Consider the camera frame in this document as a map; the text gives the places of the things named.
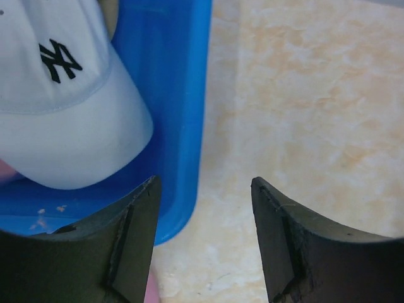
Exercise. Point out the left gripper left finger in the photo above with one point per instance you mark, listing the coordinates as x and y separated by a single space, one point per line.
104 257

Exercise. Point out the white baseball cap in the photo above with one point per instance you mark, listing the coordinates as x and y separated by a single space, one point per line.
71 115

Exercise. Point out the pink baseball cap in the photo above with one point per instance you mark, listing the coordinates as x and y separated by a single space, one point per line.
8 174

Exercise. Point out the blue plastic bin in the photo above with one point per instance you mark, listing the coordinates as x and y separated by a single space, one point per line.
164 47

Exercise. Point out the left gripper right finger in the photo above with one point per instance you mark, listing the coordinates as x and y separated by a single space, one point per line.
307 257

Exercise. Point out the pink folded cloth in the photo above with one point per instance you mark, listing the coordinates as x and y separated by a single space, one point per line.
152 292

